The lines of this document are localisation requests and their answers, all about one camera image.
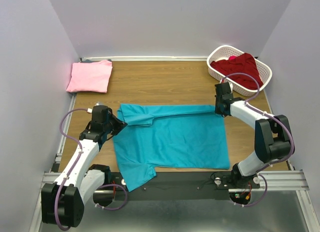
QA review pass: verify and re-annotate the teal t-shirt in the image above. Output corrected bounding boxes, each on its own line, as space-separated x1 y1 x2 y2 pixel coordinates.
113 104 230 191

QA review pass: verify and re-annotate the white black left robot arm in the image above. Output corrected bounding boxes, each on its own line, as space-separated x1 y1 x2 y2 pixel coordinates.
40 104 128 231

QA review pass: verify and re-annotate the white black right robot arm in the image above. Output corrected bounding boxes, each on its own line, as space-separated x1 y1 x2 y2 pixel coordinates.
215 83 295 188

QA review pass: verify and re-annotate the dark red t-shirt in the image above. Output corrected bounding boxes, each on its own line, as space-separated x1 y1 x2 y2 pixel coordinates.
210 53 263 90

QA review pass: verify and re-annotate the magenta garment in basket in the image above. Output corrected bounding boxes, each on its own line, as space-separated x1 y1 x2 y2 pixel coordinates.
228 56 236 61

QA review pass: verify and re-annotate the white plastic laundry basket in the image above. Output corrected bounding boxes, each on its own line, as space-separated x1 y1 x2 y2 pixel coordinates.
206 45 273 97

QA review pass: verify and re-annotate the folded pink t-shirt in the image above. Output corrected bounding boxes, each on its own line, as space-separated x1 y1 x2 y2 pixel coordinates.
66 60 113 93

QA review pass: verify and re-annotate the dark folded t-shirt underneath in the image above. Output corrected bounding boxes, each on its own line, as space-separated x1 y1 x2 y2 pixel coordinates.
81 59 112 64

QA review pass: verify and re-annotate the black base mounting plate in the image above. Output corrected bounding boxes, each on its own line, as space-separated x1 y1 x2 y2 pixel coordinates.
92 170 261 201

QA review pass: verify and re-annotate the aluminium table frame rail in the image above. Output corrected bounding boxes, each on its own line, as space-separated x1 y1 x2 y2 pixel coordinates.
39 169 311 192

